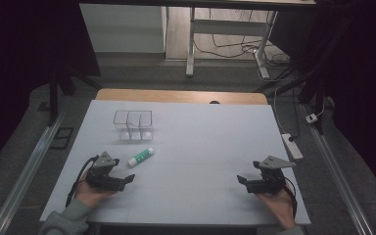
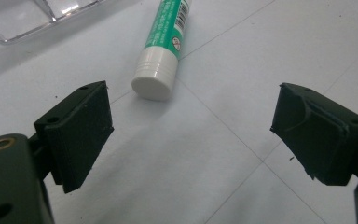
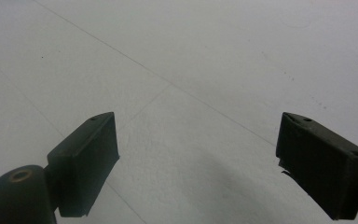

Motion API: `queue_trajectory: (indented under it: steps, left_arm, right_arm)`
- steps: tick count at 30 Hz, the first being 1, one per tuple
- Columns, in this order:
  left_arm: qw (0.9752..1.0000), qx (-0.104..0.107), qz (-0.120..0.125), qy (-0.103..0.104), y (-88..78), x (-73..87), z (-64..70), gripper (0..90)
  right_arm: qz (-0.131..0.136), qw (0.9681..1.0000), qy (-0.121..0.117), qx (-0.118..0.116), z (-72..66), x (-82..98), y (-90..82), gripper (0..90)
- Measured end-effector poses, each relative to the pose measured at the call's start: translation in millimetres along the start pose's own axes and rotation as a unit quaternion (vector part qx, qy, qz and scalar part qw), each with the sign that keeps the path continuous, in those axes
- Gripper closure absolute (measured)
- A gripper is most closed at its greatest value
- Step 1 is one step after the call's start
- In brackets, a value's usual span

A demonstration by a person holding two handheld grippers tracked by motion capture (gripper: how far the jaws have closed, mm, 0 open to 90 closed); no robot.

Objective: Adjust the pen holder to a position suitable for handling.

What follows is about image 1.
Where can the aluminium floor rail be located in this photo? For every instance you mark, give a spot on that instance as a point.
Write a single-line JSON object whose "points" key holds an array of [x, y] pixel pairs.
{"points": [[26, 176], [339, 176]]}

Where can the white power strip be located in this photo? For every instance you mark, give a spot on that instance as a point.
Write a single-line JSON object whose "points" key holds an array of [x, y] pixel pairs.
{"points": [[292, 146]]}

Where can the white cabinet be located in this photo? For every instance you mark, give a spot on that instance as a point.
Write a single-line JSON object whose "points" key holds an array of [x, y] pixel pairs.
{"points": [[124, 27]]}

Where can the white desk frame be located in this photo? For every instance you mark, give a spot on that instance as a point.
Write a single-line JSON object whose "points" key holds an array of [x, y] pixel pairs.
{"points": [[228, 26]]}

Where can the green and white glue stick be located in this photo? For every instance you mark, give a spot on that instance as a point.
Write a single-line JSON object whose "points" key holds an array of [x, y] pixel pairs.
{"points": [[141, 156]]}

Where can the person's left hand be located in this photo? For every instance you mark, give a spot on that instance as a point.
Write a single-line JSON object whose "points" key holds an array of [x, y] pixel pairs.
{"points": [[89, 196]]}

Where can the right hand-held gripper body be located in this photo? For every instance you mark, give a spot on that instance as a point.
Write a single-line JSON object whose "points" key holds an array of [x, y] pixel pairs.
{"points": [[271, 178]]}

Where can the white table cover board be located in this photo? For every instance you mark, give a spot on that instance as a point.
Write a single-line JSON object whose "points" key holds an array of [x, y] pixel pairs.
{"points": [[192, 140]]}

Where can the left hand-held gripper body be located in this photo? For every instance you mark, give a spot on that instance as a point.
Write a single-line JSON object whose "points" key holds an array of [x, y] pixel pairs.
{"points": [[103, 173]]}

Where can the wooden table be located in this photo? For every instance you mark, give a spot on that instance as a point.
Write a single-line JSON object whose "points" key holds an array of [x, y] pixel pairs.
{"points": [[176, 95]]}

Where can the clear plastic organizer box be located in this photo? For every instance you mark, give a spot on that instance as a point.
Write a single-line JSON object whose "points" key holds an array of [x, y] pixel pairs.
{"points": [[133, 125]]}

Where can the person's right hand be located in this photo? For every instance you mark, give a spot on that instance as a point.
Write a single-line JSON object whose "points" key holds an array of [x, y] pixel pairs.
{"points": [[279, 207]]}

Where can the black floor bracket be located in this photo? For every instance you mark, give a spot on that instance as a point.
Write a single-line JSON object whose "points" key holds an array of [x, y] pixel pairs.
{"points": [[62, 138]]}

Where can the small white plug adapter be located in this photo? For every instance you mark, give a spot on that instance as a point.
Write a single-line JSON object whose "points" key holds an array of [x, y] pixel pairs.
{"points": [[311, 118]]}

